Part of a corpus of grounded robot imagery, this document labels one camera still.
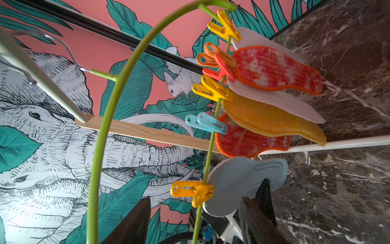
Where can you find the yellow clothespin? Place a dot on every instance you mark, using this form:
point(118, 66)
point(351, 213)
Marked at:
point(195, 189)
point(212, 90)
point(226, 29)

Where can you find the green clothes hanger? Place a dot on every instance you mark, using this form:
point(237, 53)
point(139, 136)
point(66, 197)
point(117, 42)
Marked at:
point(92, 230)

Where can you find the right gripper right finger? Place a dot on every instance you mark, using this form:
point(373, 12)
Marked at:
point(257, 218)

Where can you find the grey bubbled foam insole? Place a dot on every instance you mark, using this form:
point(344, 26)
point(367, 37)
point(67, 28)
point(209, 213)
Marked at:
point(236, 177)

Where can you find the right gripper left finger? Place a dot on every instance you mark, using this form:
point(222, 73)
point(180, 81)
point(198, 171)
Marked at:
point(133, 228)

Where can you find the red clothespin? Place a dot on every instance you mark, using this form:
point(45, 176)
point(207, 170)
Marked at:
point(224, 70)

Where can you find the white embossed foam insole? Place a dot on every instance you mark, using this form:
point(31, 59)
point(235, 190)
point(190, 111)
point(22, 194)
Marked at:
point(250, 38)

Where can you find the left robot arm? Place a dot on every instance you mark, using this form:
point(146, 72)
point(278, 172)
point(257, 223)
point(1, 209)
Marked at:
point(224, 230)

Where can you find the light blue clothespin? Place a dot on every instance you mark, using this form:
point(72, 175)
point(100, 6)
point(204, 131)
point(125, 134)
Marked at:
point(206, 123)

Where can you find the left black frame post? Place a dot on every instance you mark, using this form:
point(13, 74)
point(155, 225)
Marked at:
point(75, 18)

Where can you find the yellow-edged felt insole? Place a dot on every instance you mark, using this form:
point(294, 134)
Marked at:
point(270, 121)

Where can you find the wooden hanger rack frame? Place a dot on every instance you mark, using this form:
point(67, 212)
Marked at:
point(146, 132)

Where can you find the orange clothespin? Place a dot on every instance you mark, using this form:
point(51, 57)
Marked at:
point(207, 58)

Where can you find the orange-edged felt insole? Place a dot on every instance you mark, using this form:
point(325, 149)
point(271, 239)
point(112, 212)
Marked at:
point(239, 141)
point(269, 69)

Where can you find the white thin insole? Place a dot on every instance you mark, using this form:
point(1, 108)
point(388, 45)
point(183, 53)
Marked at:
point(279, 99)

